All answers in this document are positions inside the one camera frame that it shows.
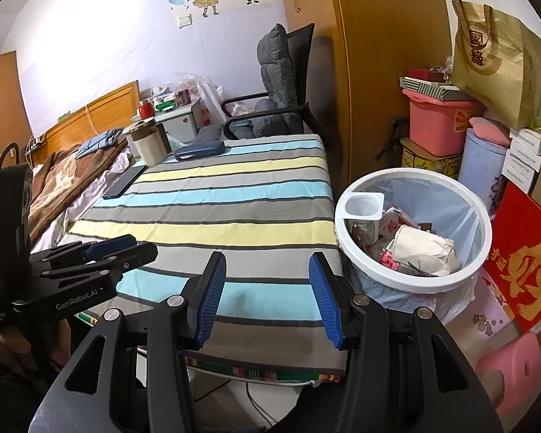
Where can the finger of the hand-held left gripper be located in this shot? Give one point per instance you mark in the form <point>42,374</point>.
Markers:
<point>135,252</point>
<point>106,246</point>

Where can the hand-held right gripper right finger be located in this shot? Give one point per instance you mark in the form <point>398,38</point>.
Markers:
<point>327,297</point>

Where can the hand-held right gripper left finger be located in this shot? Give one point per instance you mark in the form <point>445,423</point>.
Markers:
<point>209,297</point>

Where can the red white snack wrapper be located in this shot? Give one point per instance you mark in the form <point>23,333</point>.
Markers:
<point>390,261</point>
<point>394,223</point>

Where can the white plastic yoghurt cup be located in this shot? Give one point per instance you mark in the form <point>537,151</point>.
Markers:
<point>363,209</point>

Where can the white round bin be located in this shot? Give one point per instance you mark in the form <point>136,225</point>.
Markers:
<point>433,282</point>

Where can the white paper cup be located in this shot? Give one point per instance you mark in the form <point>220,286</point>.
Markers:
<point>423,250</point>

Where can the person's left hand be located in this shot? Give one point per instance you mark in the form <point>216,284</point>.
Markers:
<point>9,345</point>

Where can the black smartphone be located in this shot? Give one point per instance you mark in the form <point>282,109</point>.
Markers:
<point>125,182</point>

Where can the brown blanket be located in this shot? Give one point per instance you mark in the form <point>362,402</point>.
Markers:
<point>58,185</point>

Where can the striped tablecloth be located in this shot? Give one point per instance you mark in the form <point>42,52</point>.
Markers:
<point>234,207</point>

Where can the blue plaid cloth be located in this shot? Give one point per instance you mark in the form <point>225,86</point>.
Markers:
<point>97,142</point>

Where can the beige jar with dark lid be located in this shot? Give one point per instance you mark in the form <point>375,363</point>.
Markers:
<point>146,144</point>

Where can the dark blue glasses case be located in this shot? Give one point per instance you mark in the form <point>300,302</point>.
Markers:
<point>200,151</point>

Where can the wooden headboard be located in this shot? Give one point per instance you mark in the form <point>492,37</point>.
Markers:
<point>94,115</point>

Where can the white nightstand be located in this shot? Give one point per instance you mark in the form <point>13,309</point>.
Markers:
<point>180,124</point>

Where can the red jar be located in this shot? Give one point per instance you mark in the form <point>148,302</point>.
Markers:
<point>146,110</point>

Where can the pale blue bin liner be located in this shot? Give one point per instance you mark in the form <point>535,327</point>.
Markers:
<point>446,207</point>

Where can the white plastic bag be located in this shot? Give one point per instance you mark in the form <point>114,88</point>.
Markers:
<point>212,103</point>

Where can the pink floral box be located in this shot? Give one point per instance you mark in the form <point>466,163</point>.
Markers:
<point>493,315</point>

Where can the wooden door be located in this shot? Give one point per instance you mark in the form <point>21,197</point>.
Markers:
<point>2,112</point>

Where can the yellow patterned box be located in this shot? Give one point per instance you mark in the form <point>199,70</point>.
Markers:
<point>428,158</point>

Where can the pink plastic stool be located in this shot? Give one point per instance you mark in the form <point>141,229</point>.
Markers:
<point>509,365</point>

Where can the pink plastic storage box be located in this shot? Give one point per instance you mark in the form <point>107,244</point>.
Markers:
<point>437,126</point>

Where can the lavender bucket with pink lid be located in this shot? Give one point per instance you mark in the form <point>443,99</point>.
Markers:
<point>480,162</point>

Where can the red gift box gold print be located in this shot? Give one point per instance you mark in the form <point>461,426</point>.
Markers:
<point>527,257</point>

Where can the black office chair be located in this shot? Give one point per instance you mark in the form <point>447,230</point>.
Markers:
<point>306,76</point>

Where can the grey chair cushion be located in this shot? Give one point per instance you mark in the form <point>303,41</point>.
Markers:
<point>277,72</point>

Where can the striped flat box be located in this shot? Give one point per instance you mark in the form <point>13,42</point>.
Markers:
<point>433,89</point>

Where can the stack of white small boxes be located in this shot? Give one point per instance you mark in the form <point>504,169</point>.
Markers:
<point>525,158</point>

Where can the dark red box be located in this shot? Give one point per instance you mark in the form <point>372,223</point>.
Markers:
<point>426,75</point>

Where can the wooden wardrobe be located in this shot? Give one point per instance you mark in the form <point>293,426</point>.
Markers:
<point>387,54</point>

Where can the gold paper bag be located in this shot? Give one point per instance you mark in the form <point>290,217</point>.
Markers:
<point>496,63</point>

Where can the white wall switch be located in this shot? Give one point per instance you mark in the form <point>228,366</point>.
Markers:
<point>185,21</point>

